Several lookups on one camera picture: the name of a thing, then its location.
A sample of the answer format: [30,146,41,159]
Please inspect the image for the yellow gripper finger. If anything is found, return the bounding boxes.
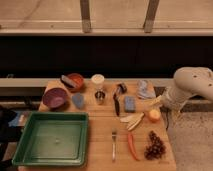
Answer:
[150,96,162,106]

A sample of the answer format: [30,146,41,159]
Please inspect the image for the left metal post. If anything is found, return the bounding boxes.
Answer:
[80,0,91,33]

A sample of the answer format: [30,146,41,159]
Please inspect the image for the peeled banana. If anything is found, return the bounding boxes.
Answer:
[120,113,144,131]

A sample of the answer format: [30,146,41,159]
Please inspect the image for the blue sponge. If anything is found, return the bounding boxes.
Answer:
[124,96,135,112]

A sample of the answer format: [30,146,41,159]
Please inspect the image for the metal post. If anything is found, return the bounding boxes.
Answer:
[143,0,160,33]
[80,0,91,33]

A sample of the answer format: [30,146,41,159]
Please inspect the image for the silver fork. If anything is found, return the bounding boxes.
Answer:
[112,130,117,162]

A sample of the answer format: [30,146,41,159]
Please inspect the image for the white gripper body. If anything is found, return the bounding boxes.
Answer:
[161,87,182,111]

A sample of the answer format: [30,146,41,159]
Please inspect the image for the white cup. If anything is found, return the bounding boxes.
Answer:
[91,74,105,89]

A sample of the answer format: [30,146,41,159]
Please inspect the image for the right metal post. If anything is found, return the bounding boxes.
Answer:
[143,0,160,33]

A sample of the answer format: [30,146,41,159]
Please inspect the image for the grey sponge block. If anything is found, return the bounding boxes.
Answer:
[61,75,77,88]

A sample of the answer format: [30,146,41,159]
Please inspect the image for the crumpled light blue cloth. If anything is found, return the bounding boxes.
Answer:
[137,80,156,99]

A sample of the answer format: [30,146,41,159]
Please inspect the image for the black object at left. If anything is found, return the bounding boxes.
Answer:
[0,105,21,171]

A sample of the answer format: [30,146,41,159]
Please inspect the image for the purple bowl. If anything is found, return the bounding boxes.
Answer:
[42,87,68,109]

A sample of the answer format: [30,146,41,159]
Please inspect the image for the orange carrot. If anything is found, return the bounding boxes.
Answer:
[127,132,140,161]

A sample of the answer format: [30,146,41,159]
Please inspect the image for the blue heart-shaped object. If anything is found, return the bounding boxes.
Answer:
[72,93,84,109]

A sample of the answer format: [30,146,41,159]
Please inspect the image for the yellow orange fruit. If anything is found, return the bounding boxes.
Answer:
[148,109,161,122]

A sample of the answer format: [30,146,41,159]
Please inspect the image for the green plastic tray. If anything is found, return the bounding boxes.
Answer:
[12,112,89,167]

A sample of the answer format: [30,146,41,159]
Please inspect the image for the orange bowl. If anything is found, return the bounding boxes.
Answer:
[67,73,84,92]

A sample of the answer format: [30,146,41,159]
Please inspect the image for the dark red grape bunch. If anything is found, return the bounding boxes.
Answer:
[144,131,166,160]

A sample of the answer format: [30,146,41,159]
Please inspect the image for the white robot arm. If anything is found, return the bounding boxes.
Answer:
[150,67,213,111]

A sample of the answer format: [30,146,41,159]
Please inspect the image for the small metal cup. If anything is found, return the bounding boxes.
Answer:
[95,90,105,105]

